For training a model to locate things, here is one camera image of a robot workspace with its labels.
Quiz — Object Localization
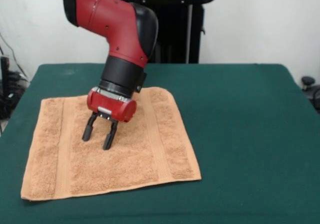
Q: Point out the dark green table cloth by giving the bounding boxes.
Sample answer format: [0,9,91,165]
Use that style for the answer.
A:
[0,63,320,224]

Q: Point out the thin wall cable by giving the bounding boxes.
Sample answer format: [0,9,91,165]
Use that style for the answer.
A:
[0,31,29,79]

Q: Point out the tan terry towel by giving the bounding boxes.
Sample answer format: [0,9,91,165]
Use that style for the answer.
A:
[20,86,202,201]

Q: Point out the black chair part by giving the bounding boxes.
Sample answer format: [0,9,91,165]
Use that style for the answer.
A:
[300,76,320,111]

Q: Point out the black cable pile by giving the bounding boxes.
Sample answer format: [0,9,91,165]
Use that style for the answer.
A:
[0,70,31,120]

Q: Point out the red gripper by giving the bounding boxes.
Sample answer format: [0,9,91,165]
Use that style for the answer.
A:
[82,86,138,151]

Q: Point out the black upright box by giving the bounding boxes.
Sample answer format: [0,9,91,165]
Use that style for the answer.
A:
[0,56,11,99]

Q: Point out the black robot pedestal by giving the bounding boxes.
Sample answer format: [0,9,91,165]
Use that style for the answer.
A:
[139,2,206,64]

